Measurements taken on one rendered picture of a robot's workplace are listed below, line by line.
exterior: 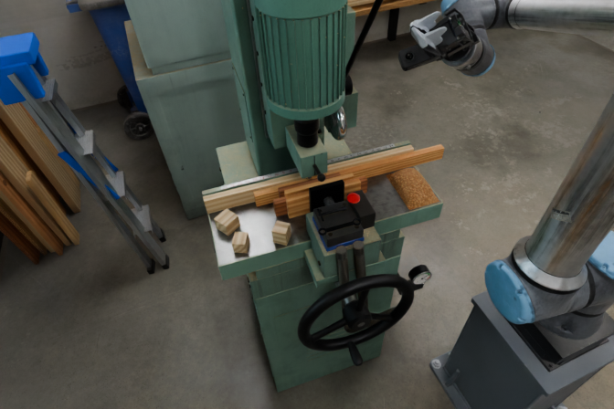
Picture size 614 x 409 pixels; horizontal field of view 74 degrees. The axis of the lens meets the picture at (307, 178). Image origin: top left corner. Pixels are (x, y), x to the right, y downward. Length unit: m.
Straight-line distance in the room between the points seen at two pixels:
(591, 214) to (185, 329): 1.61
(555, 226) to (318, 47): 0.58
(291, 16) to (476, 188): 1.95
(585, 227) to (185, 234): 1.85
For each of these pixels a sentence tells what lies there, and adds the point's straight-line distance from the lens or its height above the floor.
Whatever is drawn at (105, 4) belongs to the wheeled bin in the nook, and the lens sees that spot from 2.57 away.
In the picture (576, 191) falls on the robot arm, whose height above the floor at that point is 1.16.
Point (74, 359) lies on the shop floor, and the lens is 2.12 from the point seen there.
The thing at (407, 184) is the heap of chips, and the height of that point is 0.93.
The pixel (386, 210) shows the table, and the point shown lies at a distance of 1.08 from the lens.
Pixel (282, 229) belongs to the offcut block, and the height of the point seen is 0.95.
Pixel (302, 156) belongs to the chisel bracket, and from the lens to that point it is 0.97.
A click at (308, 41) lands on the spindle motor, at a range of 0.78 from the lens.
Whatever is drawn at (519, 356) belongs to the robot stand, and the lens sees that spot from 1.36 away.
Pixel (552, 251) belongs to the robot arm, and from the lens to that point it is 0.97.
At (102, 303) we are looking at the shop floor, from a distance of 2.21.
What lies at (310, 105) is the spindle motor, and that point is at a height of 1.23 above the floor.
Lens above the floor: 1.70
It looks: 44 degrees down
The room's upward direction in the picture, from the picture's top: 3 degrees counter-clockwise
